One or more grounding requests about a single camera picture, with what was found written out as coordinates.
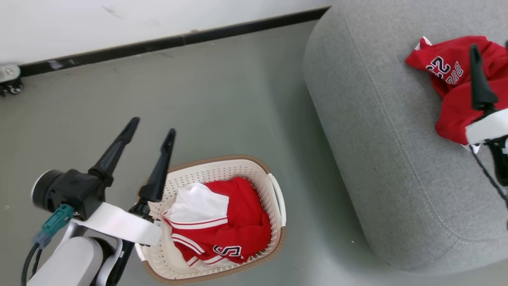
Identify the red jersey with number print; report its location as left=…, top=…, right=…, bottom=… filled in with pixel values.
left=405, top=35, right=508, bottom=146

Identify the red white striped jacket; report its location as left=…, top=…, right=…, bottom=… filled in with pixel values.
left=161, top=177, right=273, bottom=269

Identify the grey metal frame bar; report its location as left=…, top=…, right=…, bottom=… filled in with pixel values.
left=0, top=64, right=21, bottom=83

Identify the black baseboard strip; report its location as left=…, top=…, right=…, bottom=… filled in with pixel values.
left=18, top=7, right=331, bottom=77

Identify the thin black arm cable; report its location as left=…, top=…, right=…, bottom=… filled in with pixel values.
left=470, top=145, right=508, bottom=231
left=21, top=242, right=42, bottom=286

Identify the teal cable connector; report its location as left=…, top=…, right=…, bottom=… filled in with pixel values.
left=33, top=204, right=75, bottom=249

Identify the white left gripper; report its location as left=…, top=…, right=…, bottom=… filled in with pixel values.
left=73, top=117, right=176, bottom=246

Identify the white perforated plastic laundry basket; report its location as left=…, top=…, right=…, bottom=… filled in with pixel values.
left=135, top=155, right=287, bottom=285

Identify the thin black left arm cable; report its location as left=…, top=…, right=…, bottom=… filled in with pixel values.
left=21, top=242, right=42, bottom=286

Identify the black caster wheel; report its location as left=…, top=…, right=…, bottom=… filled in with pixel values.
left=0, top=78, right=23, bottom=97

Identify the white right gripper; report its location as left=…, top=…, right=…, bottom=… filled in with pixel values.
left=466, top=44, right=508, bottom=145

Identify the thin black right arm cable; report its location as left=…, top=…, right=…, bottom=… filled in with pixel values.
left=470, top=145, right=508, bottom=231

